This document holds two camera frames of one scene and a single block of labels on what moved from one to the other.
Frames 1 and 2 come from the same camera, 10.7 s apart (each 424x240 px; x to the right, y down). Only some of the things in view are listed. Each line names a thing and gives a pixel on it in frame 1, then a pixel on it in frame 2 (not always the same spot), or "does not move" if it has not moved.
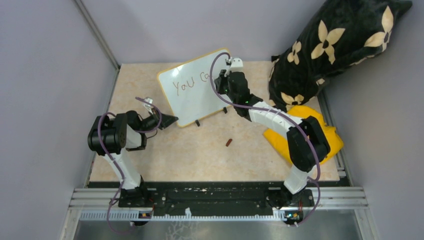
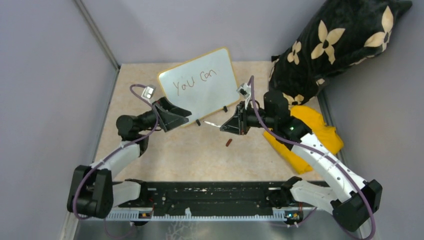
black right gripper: [220, 81] to [238, 123]
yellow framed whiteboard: [189, 90] does not move
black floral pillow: [340, 33] does not move
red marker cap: [228, 142] does not move
